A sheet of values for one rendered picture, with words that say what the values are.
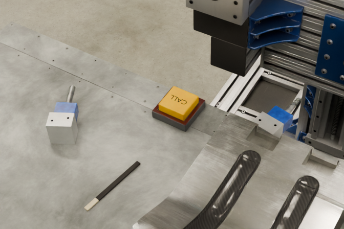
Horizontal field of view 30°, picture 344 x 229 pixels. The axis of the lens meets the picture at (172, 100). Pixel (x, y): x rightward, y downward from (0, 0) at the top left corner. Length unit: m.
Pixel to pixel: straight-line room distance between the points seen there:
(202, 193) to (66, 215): 0.26
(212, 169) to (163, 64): 1.49
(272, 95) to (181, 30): 0.69
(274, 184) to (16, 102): 0.58
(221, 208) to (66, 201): 0.30
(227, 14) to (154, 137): 0.30
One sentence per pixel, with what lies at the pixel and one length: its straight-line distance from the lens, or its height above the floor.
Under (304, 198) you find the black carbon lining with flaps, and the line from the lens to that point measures 1.10.
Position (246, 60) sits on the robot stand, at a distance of 1.47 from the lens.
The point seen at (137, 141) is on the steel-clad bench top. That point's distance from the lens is 1.27.
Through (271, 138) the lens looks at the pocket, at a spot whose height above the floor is 0.87.
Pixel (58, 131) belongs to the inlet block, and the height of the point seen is 0.84.
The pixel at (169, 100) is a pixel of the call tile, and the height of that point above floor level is 0.84.
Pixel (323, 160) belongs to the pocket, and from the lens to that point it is 1.16.
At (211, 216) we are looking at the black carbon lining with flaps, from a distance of 1.07.
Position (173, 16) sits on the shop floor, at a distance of 2.80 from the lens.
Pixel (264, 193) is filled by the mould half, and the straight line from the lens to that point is 1.09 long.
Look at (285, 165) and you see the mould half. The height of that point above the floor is 0.89.
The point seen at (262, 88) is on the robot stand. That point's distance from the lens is 2.19.
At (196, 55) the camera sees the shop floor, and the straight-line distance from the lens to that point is 2.61.
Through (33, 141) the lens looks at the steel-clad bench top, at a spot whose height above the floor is 0.80.
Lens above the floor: 1.78
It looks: 47 degrees down
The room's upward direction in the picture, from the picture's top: 3 degrees counter-clockwise
